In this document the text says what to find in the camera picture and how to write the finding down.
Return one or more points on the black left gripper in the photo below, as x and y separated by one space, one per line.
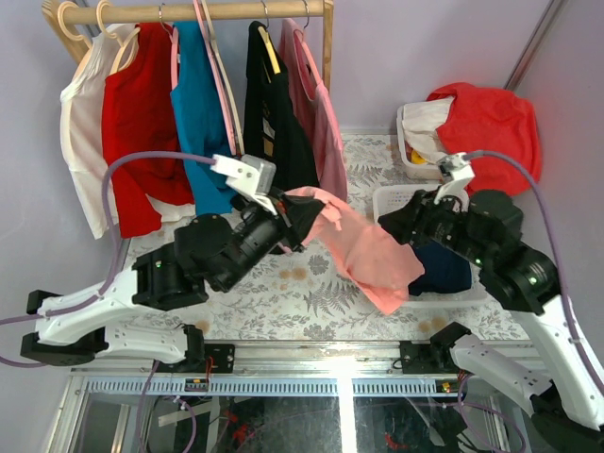
287 226

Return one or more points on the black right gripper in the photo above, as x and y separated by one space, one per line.
416 217

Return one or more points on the salmon pink t-shirt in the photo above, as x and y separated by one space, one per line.
363 251

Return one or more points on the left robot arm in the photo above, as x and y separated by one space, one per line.
206 254

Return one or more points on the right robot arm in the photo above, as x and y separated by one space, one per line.
526 283

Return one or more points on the black hanging t-shirt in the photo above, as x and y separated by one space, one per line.
270 128

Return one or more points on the pink hanging t-shirt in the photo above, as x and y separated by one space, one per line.
319 121

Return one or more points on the orange-red t-shirt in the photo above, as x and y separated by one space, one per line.
491 119

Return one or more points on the blue hanging t-shirt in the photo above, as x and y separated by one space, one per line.
200 122

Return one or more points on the beige empty hanger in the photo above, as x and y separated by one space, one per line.
226 96

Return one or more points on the yellow hanger with black shirt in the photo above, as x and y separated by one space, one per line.
267 41

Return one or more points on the red hanging t-shirt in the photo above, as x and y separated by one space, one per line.
137 116

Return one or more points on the pink hanger with blue shirt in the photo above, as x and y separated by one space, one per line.
174 54

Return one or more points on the beige hanger with red shirt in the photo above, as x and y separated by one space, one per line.
118 38

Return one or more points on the white hanging t-shirt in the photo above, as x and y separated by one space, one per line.
80 130

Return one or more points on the beige hanger far left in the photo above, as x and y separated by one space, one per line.
80 41

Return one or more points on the white perforated plastic basket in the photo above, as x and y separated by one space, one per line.
387 199

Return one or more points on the small white laundry basket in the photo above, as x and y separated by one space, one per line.
424 171

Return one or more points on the navy blue folded garment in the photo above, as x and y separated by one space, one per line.
445 271

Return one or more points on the yellow object in basket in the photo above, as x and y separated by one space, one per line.
416 158

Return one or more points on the white garment in basket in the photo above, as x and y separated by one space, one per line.
420 122

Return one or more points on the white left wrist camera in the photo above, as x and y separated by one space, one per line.
249 176

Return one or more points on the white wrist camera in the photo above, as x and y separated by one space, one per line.
456 172
249 176

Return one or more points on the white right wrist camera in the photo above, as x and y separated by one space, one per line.
456 172

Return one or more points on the aluminium frame rail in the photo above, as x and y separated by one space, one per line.
309 359

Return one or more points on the grey slotted cable duct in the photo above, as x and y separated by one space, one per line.
273 386

